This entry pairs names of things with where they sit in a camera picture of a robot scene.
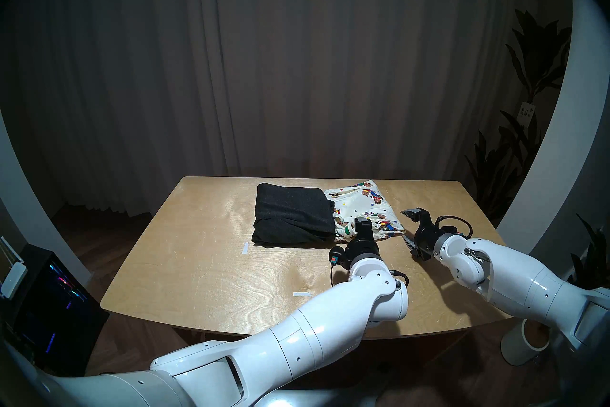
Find white bear print shorts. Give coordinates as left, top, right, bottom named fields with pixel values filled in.
left=324, top=180, right=406, bottom=242

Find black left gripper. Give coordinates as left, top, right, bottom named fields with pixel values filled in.
left=343, top=217, right=383, bottom=268

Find small dark leafy plant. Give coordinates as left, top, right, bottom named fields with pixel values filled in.
left=569, top=213, right=610, bottom=292

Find white box device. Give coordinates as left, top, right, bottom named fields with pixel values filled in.
left=0, top=237, right=28, bottom=301

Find black computer tower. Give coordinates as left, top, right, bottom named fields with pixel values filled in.
left=12, top=244, right=110, bottom=377

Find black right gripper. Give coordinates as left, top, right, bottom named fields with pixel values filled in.
left=400, top=207, right=452, bottom=263

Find tall dark leafy plant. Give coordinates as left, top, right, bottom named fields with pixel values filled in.
left=465, top=8, right=572, bottom=225

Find grey pleated curtain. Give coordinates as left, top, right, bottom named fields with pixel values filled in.
left=14, top=0, right=572, bottom=217

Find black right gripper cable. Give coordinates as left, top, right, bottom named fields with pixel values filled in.
left=436, top=215, right=474, bottom=240

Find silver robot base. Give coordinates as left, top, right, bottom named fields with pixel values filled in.
left=257, top=382, right=394, bottom=407

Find light wooden table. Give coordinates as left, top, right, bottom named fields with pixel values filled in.
left=100, top=176, right=515, bottom=390

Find black drawstring shorts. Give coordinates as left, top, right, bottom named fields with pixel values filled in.
left=251, top=182, right=336, bottom=247

